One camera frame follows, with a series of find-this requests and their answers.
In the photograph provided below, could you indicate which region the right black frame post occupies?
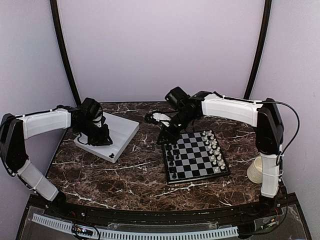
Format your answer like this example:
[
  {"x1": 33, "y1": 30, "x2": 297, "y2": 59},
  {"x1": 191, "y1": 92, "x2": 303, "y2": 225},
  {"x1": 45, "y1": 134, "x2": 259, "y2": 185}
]
[{"x1": 243, "y1": 0, "x2": 272, "y2": 100}]

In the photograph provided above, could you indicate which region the white plastic tray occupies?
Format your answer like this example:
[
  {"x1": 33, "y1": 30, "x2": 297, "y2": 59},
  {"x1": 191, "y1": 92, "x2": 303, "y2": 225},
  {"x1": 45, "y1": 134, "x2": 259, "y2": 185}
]
[{"x1": 73, "y1": 112, "x2": 140, "y2": 163}]

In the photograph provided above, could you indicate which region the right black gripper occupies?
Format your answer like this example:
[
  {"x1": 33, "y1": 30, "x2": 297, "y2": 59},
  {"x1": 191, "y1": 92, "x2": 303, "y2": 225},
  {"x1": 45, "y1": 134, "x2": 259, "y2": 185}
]
[{"x1": 156, "y1": 109, "x2": 197, "y2": 145}]

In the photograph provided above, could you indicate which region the cream ribbed mug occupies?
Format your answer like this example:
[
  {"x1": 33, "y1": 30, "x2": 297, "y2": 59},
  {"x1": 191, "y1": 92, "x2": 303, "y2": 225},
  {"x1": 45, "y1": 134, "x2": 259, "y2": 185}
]
[{"x1": 246, "y1": 156, "x2": 263, "y2": 184}]

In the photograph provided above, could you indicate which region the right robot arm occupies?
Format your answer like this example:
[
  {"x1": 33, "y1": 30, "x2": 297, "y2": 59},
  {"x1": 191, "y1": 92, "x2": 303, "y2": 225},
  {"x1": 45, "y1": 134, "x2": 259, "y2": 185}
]
[{"x1": 151, "y1": 86, "x2": 287, "y2": 217}]

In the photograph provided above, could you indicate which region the black white chess board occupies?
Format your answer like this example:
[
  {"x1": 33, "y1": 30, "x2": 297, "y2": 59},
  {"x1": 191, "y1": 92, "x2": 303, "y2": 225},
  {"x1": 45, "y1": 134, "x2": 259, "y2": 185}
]
[{"x1": 161, "y1": 131, "x2": 231, "y2": 185}]

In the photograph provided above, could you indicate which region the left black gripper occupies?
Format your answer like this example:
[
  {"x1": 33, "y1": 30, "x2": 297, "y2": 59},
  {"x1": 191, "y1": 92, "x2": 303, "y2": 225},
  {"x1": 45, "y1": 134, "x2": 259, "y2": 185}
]
[{"x1": 75, "y1": 119, "x2": 113, "y2": 146}]

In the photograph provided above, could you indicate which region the white cable duct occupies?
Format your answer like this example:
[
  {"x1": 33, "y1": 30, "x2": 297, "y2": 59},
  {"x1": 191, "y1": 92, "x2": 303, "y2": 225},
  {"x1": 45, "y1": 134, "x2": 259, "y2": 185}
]
[{"x1": 31, "y1": 213, "x2": 239, "y2": 240}]

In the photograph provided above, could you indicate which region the black front rail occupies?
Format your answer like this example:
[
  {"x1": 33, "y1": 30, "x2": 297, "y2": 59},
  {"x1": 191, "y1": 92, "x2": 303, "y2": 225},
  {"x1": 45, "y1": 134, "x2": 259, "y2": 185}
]
[{"x1": 20, "y1": 193, "x2": 300, "y2": 226}]

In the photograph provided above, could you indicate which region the white chess pieces row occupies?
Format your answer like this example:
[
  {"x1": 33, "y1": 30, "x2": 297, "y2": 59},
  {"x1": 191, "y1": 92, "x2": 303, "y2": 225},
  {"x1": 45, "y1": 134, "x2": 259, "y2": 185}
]
[{"x1": 201, "y1": 130, "x2": 227, "y2": 174}]

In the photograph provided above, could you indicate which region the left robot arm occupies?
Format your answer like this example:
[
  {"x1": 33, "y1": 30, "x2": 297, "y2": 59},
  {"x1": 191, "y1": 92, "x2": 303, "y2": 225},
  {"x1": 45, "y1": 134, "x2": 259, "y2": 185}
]
[{"x1": 0, "y1": 97, "x2": 113, "y2": 218}]

